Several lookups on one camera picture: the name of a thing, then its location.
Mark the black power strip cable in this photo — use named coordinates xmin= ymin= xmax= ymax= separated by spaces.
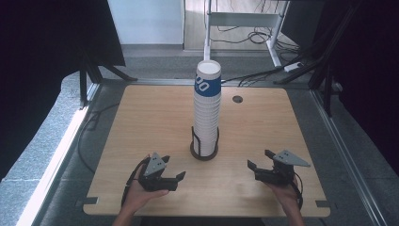
xmin=221 ymin=67 xmax=287 ymax=88

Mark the person's left hand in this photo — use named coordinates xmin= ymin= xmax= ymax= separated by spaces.
xmin=123 ymin=154 xmax=170 ymax=215

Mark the right hand-held gripper cable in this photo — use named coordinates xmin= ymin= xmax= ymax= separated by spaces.
xmin=290 ymin=171 xmax=305 ymax=211

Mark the stack of paper cups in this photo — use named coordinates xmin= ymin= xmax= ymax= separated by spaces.
xmin=192 ymin=59 xmax=223 ymax=157

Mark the left hand-held gripper cable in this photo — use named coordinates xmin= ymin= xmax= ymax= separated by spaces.
xmin=120 ymin=156 xmax=151 ymax=208

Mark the black wire cup holder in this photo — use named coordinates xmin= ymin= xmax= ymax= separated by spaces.
xmin=189 ymin=125 xmax=220 ymax=162

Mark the black tripod stand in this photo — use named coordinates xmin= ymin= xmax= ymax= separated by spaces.
xmin=78 ymin=46 xmax=139 ymax=108

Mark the black metal stand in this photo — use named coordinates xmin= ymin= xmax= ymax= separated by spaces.
xmin=272 ymin=0 xmax=363 ymax=118

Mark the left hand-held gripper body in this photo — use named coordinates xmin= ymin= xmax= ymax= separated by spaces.
xmin=137 ymin=153 xmax=180 ymax=192

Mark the white metal desk frame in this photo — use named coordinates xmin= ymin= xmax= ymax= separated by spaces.
xmin=202 ymin=0 xmax=290 ymax=68

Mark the person's right hand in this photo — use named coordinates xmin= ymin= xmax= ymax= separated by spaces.
xmin=264 ymin=178 xmax=300 ymax=208

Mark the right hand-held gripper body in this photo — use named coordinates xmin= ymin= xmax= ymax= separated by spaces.
xmin=254 ymin=149 xmax=311 ymax=186

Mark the black curtain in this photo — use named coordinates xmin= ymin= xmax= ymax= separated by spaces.
xmin=0 ymin=0 xmax=127 ymax=182
xmin=311 ymin=0 xmax=399 ymax=177

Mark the thin black floor cable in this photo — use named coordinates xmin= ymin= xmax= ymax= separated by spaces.
xmin=76 ymin=102 xmax=122 ymax=174

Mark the hand-held gripper cable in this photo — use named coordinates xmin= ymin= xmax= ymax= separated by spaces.
xmin=120 ymin=156 xmax=151 ymax=208
xmin=290 ymin=171 xmax=305 ymax=211

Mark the tangle of black floor cables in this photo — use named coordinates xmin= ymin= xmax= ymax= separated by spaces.
xmin=209 ymin=0 xmax=303 ymax=55

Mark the aluminium floor rail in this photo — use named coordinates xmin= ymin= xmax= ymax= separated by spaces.
xmin=15 ymin=82 xmax=102 ymax=226
xmin=309 ymin=89 xmax=391 ymax=226

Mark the white power strip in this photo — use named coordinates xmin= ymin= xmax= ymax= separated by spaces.
xmin=283 ymin=61 xmax=305 ymax=73

